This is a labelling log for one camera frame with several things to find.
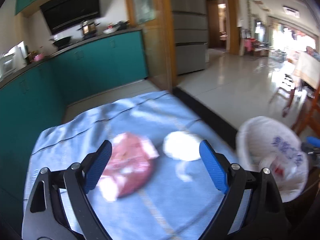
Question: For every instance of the white bag-lined trash bin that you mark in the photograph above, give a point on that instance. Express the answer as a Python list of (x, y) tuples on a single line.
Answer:
[(261, 136)]

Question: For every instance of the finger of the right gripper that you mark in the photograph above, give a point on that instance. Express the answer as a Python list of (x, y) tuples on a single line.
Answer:
[(313, 141)]

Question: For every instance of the teal kitchen base cabinets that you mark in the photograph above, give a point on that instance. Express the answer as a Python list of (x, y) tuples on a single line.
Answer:
[(35, 97)]

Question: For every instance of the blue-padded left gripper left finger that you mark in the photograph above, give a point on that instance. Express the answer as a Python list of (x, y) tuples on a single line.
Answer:
[(45, 216)]

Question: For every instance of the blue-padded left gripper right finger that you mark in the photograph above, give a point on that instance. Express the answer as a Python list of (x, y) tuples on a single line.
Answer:
[(251, 207)]

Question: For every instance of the pink crumpled plastic wrapper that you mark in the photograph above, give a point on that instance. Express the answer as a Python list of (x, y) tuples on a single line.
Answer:
[(131, 164)]

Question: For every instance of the white plastic bag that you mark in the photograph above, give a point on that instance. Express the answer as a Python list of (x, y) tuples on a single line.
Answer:
[(282, 169)]

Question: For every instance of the wooden stool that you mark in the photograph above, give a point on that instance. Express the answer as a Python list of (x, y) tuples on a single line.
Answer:
[(286, 90)]

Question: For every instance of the dining table with cloth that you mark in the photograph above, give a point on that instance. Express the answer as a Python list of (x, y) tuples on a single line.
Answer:
[(306, 71)]

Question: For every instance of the black wok pan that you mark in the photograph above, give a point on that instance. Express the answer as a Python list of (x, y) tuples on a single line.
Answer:
[(61, 42)]

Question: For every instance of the ceiling air conditioner vent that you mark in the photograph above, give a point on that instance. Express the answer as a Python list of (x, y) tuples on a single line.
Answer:
[(291, 12)]

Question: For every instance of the white crumpled tissue ball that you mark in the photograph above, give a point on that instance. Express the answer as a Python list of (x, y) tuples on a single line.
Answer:
[(182, 146)]

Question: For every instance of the brown wooden dining chair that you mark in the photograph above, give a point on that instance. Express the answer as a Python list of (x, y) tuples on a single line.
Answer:
[(309, 112)]

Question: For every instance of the stainless steel stock pot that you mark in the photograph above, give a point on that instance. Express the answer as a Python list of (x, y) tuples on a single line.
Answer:
[(88, 28)]

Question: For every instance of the light blue checked tablecloth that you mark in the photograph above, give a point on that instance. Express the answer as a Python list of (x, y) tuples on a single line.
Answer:
[(155, 185)]

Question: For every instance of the silver grey refrigerator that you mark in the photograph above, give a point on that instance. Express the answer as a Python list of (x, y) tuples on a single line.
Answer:
[(191, 35)]

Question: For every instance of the white dish drying rack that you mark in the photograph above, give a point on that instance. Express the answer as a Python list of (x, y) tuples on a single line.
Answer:
[(11, 61)]

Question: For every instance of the wooden sliding door frame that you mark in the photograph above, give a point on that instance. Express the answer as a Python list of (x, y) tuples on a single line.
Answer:
[(159, 43)]

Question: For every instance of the black range hood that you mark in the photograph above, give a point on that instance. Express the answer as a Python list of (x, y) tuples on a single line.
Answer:
[(63, 14)]

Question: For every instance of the white bowl on counter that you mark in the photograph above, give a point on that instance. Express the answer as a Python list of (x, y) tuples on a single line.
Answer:
[(110, 30)]

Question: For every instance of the small black pot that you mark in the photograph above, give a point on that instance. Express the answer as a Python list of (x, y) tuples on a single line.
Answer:
[(121, 25)]

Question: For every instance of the pink container on counter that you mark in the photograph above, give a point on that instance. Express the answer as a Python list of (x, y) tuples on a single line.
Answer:
[(38, 57)]

